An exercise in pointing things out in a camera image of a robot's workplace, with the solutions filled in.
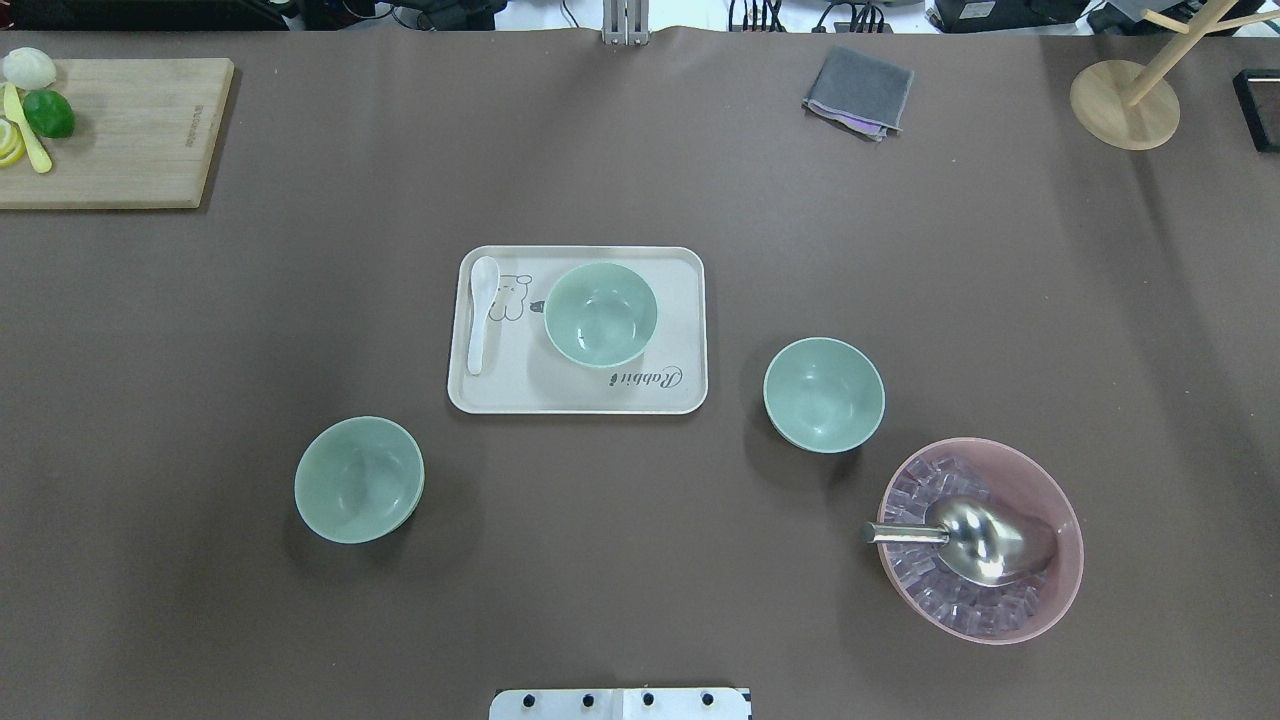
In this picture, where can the green bowl on tray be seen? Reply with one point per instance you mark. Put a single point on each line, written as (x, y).
(601, 315)

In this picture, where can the cream rabbit serving tray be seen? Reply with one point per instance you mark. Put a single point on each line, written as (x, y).
(524, 374)

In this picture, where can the white ceramic spoon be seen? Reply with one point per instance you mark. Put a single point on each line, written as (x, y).
(483, 286)

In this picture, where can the grey folded cloth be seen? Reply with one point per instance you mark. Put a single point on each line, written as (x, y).
(861, 92)

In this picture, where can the pink bowl with ice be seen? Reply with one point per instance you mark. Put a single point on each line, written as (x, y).
(984, 468)

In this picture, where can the metal ice scoop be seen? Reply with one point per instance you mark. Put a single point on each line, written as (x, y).
(981, 541)

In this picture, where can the wooden cutting board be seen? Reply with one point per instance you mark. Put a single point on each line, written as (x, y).
(145, 137)

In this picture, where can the wooden mug tree stand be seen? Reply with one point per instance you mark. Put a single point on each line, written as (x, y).
(1130, 105)

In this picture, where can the green lime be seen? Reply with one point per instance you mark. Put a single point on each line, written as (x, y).
(49, 114)

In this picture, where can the lemon slice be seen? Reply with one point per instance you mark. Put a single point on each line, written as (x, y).
(12, 144)

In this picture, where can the white garlic bulb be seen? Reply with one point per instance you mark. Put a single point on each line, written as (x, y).
(28, 69)

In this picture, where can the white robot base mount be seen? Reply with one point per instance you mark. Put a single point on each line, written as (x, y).
(623, 703)

